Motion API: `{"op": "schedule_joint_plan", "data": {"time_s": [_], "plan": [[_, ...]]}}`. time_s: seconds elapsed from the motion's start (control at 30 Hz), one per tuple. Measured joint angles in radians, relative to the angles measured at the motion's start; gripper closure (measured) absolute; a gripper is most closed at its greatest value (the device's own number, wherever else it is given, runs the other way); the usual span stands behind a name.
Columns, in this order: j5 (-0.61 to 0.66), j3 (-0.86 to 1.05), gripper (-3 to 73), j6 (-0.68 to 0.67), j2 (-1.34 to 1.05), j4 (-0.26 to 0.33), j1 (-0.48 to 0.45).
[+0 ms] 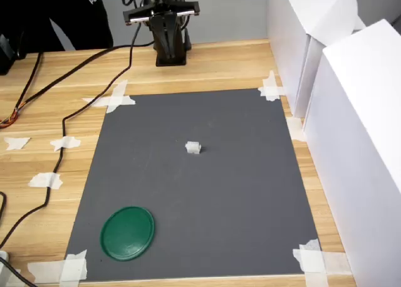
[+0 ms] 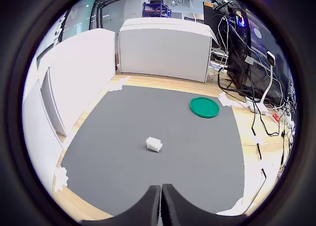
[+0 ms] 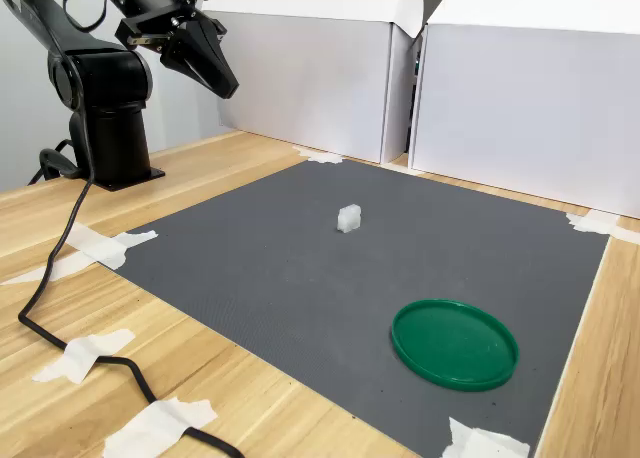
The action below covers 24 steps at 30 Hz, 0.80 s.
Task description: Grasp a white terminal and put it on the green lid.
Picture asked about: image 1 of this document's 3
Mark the small white plastic terminal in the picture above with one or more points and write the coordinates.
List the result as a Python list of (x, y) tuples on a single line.
[(193, 148)]

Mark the round green lid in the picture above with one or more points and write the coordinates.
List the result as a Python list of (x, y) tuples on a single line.
[(127, 233)]

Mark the white masking tape patch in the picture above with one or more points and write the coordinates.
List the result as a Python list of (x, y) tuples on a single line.
[(313, 262), (114, 100), (296, 128), (39, 180), (269, 91), (70, 142), (72, 268), (15, 143)]

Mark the person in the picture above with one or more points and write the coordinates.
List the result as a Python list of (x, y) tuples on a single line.
[(37, 14)]

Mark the black device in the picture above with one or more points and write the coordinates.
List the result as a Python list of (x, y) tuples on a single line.
[(5, 58)]

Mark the dark grey mat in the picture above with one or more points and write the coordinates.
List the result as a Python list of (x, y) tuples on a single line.
[(200, 205)]

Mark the white power adapter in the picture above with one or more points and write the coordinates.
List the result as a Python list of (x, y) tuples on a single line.
[(3, 258)]

